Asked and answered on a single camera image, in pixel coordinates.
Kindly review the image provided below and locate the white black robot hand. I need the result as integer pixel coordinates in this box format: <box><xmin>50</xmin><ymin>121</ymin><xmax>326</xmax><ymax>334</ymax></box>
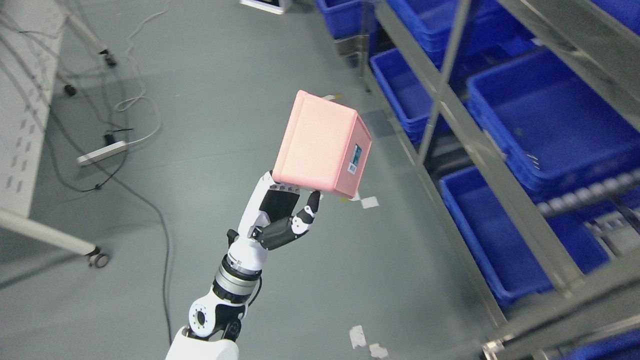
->
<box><xmin>226</xmin><ymin>171</ymin><xmax>321</xmax><ymax>271</ymax></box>

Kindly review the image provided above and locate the pink plastic storage box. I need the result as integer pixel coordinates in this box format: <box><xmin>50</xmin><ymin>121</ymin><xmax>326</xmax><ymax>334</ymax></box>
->
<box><xmin>272</xmin><ymin>89</ymin><xmax>373</xmax><ymax>199</ymax></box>

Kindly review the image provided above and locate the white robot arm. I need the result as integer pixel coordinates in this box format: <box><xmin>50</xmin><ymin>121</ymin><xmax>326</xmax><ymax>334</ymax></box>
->
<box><xmin>166</xmin><ymin>171</ymin><xmax>322</xmax><ymax>360</ymax></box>

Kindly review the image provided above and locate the blue bin middle shelf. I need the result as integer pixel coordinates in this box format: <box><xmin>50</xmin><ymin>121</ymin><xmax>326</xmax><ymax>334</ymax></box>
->
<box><xmin>439</xmin><ymin>167</ymin><xmax>610</xmax><ymax>308</ymax></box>

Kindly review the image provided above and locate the stainless steel shelf rack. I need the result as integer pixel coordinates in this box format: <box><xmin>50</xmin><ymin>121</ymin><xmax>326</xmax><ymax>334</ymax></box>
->
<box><xmin>336</xmin><ymin>0</ymin><xmax>639</xmax><ymax>360</ymax></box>

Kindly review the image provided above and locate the white power strip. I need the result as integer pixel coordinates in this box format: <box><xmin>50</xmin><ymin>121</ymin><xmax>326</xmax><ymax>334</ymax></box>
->
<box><xmin>77</xmin><ymin>141</ymin><xmax>128</xmax><ymax>167</ymax></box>

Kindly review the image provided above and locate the blue bin bottom centre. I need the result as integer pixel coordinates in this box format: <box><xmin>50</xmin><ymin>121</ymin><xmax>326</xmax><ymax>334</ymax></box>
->
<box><xmin>369</xmin><ymin>48</ymin><xmax>433</xmax><ymax>146</ymax></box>

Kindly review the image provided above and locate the large blue bin upper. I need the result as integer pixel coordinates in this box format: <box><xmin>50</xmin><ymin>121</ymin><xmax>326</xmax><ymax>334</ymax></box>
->
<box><xmin>466</xmin><ymin>50</ymin><xmax>640</xmax><ymax>201</ymax></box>

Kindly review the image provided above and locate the white perforated cart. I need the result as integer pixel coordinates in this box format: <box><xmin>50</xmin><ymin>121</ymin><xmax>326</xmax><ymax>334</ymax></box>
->
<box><xmin>1</xmin><ymin>0</ymin><xmax>110</xmax><ymax>268</ymax></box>

